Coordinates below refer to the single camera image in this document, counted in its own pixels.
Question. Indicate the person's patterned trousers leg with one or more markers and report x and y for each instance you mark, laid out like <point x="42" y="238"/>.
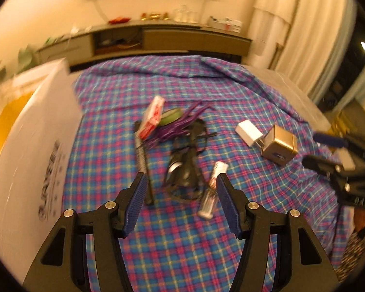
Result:
<point x="351" y="258"/>

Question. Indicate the cream curtain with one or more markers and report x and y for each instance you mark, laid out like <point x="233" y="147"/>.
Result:
<point x="307" y="27"/>

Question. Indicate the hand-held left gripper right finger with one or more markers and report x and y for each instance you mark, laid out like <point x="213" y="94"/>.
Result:
<point x="226" y="200"/>

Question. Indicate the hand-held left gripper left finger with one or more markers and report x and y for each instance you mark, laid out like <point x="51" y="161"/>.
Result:
<point x="137" y="200"/>

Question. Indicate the small red white box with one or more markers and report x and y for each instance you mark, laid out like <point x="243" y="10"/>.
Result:
<point x="152" y="115"/>

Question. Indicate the white cardboard box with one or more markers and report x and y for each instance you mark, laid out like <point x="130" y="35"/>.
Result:
<point x="33" y="146"/>

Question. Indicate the long low wall cabinet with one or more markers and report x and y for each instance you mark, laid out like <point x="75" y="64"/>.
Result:
<point x="170" y="38"/>

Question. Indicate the gold cube box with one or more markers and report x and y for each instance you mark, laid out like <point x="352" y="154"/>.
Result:
<point x="281" y="146"/>

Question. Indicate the black marker pen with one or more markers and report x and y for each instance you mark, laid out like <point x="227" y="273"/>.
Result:
<point x="141" y="158"/>

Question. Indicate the white charger plug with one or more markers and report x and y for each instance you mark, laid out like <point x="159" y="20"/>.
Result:
<point x="246" y="130"/>

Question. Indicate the green tape roll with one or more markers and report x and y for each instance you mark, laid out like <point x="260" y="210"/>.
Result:
<point x="172" y="115"/>

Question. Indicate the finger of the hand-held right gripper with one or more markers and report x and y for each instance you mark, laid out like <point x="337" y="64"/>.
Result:
<point x="330" y="140"/>
<point x="319" y="162"/>

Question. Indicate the clear glass jars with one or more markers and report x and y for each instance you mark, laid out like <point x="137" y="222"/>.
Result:
<point x="185" y="14"/>

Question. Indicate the blue pink plaid cloth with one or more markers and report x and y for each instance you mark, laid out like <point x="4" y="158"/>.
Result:
<point x="176" y="249"/>

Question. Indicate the gold ornament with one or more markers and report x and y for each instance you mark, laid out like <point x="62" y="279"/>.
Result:
<point x="155" y="16"/>

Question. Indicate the black glasses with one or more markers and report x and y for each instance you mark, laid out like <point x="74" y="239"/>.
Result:
<point x="185" y="161"/>

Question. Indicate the clear lighter white label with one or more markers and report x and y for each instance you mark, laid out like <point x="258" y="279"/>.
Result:
<point x="210" y="194"/>

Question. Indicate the small white block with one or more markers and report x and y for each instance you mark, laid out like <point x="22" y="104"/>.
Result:
<point x="346" y="159"/>

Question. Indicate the red item on cabinet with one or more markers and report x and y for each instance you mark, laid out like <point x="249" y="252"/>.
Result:
<point x="118" y="20"/>

